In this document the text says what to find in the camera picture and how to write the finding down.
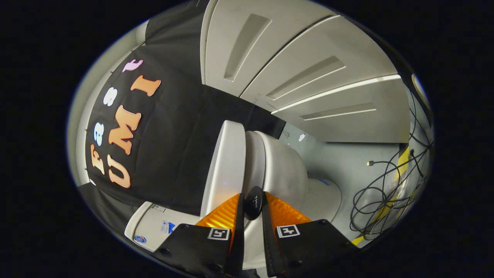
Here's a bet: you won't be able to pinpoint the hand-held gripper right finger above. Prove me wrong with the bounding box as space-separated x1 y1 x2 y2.
262 191 361 278

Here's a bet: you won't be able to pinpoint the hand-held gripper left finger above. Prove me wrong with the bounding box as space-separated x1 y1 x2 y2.
152 192 246 278

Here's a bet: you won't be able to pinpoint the white toilet lid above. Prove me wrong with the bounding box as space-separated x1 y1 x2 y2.
200 120 264 221

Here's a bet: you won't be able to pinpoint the white toilet body with tank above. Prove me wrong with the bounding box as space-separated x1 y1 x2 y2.
124 131 343 271

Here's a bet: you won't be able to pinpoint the white toilet seat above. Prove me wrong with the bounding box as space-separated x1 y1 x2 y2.
243 131 267 195

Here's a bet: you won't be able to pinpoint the black backdrop cloth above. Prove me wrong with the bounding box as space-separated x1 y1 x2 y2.
79 0 287 232

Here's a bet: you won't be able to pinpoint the yellow floor tape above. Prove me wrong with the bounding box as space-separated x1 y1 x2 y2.
351 146 410 246

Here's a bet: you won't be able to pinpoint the black cable with plug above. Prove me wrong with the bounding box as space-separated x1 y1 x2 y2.
367 160 403 193

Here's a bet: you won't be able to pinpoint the tangled black cables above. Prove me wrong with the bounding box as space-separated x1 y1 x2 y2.
349 87 435 242

